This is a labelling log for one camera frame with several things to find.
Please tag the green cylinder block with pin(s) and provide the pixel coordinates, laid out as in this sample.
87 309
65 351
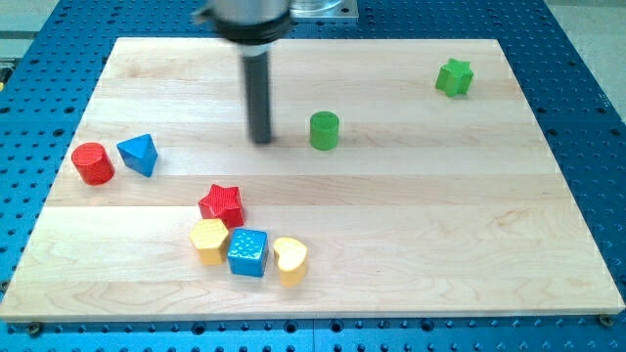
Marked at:
323 130

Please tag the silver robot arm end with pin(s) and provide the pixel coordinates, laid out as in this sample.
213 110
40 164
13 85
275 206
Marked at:
253 25

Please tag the red star block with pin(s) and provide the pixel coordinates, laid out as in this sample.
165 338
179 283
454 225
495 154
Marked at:
223 203

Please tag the green star block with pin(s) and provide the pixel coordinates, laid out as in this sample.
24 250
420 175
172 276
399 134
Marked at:
454 78

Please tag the yellow heart block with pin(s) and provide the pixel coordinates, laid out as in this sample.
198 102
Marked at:
291 259

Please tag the light wooden board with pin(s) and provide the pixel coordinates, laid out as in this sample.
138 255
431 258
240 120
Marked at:
429 205

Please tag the blue cube block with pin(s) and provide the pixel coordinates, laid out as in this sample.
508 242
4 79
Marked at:
248 252

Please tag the yellow hexagon block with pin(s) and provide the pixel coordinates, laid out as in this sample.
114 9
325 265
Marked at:
210 239

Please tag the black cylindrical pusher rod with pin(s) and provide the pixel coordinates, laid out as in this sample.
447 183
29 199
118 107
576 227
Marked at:
256 75

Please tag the blue triangle block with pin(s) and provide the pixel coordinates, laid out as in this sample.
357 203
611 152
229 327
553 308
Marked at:
139 154

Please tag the red cylinder block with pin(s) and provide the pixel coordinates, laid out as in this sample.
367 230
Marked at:
92 163

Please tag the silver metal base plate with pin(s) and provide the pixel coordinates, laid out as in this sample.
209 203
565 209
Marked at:
325 10

